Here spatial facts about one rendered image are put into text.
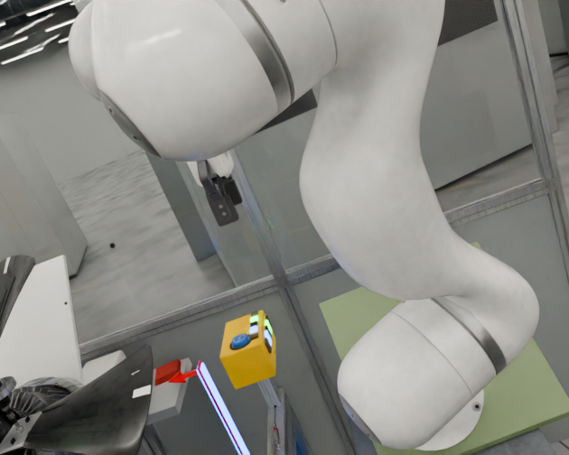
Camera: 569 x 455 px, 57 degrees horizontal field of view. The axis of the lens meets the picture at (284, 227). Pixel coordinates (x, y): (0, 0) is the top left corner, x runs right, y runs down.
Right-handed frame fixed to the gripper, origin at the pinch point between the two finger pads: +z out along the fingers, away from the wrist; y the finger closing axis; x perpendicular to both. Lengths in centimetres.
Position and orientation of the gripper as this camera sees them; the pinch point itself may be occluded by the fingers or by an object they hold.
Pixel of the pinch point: (229, 208)
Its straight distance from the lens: 80.8
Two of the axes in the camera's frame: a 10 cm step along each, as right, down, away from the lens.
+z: 3.6, 8.8, 3.0
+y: -0.2, -3.2, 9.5
